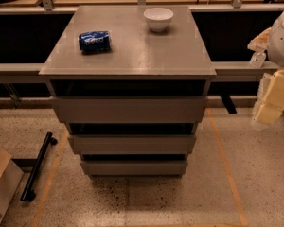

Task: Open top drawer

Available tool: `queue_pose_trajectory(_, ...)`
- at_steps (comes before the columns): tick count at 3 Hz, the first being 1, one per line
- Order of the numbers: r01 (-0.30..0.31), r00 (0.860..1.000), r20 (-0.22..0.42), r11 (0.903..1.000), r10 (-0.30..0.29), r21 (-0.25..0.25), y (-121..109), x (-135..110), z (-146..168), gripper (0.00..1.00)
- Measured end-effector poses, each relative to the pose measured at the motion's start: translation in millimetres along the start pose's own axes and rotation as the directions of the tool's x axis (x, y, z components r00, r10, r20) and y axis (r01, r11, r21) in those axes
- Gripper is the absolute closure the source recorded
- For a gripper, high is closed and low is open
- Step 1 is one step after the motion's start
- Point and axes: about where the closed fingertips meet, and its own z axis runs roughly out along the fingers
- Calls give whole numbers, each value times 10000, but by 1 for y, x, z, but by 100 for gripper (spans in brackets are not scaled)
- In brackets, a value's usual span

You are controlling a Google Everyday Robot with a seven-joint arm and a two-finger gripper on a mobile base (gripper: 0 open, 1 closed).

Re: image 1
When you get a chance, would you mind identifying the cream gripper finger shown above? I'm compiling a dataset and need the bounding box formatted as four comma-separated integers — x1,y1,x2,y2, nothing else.
247,28,271,51
251,68,284,131

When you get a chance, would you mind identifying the grey top drawer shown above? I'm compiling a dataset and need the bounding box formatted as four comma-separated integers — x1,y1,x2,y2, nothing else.
50,96,206,123

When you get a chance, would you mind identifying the grey drawer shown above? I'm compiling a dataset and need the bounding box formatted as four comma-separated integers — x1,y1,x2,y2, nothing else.
68,135,196,154
80,161,187,176
50,96,206,123

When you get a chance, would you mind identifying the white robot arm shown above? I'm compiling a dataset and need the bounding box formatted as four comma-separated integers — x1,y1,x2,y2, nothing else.
247,11,284,131

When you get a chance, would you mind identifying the grey drawer cabinet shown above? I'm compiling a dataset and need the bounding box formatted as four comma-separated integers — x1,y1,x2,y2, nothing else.
40,6,216,162

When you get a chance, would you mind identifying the grey bottom drawer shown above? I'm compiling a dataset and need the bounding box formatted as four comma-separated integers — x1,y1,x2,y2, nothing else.
80,161,187,176

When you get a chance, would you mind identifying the grey middle drawer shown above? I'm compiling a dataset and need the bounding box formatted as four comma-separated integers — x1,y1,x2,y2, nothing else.
68,135,196,154

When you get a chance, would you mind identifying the clear sanitizer pump bottle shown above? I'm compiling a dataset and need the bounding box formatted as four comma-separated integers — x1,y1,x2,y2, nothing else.
249,50,266,68

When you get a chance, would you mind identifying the white ceramic bowl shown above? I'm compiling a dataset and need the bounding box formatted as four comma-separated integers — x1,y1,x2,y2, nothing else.
144,8,173,32

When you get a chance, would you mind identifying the crushed blue soda can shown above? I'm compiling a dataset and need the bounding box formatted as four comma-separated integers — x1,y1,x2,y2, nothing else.
79,31,111,53

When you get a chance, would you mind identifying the brown cardboard box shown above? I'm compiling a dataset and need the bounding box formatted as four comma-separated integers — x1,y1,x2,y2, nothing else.
0,148,23,224

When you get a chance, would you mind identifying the grey metal rail frame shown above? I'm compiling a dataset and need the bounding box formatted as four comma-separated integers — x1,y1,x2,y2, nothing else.
0,3,284,83

